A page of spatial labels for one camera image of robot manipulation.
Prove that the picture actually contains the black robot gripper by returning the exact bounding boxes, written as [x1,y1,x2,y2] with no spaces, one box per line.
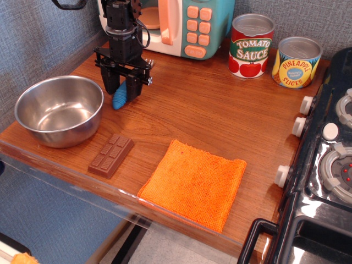
[93,33,147,102]

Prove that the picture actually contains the blue handled metal fork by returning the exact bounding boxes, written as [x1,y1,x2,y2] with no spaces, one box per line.
[112,59,154,110]

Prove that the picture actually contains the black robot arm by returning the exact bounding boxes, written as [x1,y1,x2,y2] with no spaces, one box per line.
[94,1,153,101]

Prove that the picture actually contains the teal toy microwave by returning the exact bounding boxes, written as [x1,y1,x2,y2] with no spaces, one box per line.
[98,1,235,60]

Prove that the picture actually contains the brown toy chocolate bar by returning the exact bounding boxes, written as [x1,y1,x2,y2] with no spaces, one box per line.
[88,134,134,179]

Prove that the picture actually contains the stainless steel bowl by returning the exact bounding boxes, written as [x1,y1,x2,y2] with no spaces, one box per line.
[14,75,104,149]

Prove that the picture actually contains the orange cloth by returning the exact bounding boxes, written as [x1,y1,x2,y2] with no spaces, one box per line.
[137,140,247,233]

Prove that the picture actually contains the tomato sauce can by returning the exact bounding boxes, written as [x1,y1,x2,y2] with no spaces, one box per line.
[228,13,276,79]

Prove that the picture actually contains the pineapple slices can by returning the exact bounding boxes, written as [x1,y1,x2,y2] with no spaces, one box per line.
[272,36,323,89]

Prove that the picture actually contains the white stove knob middle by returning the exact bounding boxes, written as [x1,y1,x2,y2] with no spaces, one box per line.
[291,117,306,138]

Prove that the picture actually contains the white stove knob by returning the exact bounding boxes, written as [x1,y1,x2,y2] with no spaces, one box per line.
[300,96,314,116]
[291,117,306,138]
[274,165,290,188]

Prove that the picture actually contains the white stove knob bottom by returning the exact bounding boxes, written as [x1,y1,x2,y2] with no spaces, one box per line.
[274,165,290,188]

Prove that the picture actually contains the white stove knob top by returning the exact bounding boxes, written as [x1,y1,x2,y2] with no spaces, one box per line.
[300,96,314,116]

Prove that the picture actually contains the orange object at corner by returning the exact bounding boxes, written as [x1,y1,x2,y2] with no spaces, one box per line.
[10,253,39,264]

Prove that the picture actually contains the black toy stove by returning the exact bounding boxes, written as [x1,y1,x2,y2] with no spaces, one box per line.
[238,48,351,263]

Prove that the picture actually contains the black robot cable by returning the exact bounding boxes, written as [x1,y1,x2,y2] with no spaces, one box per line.
[51,0,151,49]

